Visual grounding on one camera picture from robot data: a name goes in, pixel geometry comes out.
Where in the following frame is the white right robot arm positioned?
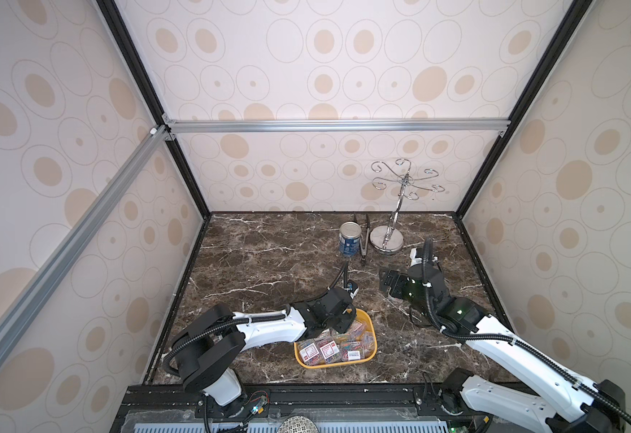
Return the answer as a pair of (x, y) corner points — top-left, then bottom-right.
(379, 263), (631, 432)

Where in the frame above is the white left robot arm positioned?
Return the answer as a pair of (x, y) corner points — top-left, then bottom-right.
(162, 281), (358, 407)

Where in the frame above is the yellow plastic storage tray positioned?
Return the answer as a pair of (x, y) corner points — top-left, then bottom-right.
(294, 310), (378, 369)

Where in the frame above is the chrome hook stand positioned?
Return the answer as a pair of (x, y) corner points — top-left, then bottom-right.
(368, 158), (445, 255)

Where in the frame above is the blue labelled tin can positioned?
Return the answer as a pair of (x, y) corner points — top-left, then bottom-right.
(339, 221), (362, 257)

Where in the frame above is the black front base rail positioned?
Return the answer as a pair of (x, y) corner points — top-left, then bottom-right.
(110, 381), (566, 433)

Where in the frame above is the aluminium horizontal frame bar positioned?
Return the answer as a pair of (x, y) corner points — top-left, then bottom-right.
(167, 117), (510, 135)

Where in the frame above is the black corner frame post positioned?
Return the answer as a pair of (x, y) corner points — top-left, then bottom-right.
(456, 0), (595, 220)

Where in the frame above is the aluminium diagonal frame bar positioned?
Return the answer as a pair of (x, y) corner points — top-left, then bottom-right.
(0, 124), (169, 367)

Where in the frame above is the black left corner post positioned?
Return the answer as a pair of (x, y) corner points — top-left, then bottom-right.
(95, 0), (212, 218)

